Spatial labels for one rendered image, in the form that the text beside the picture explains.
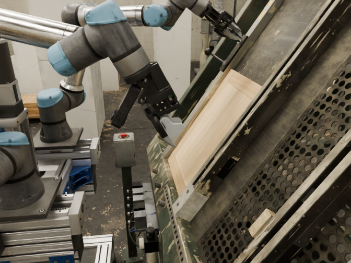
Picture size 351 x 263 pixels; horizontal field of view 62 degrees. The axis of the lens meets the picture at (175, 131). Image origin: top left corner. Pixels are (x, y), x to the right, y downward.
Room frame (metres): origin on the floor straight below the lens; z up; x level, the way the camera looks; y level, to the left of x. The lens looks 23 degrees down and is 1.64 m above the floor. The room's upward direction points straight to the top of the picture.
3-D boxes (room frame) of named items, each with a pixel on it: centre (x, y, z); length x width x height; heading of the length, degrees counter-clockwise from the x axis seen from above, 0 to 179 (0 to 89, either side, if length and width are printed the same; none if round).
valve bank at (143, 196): (1.14, 0.16, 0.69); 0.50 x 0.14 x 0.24; 10
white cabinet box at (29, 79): (5.23, 2.39, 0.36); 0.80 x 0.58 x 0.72; 7
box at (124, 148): (1.56, 0.31, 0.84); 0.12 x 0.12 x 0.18; 10
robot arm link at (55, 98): (1.33, 0.59, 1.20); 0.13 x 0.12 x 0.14; 162
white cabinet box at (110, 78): (6.15, 1.50, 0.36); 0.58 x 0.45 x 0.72; 97
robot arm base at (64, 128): (1.32, 0.59, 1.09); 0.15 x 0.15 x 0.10
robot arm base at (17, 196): (0.83, 0.53, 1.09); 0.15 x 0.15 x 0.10
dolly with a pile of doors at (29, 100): (4.34, 2.28, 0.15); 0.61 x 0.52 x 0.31; 7
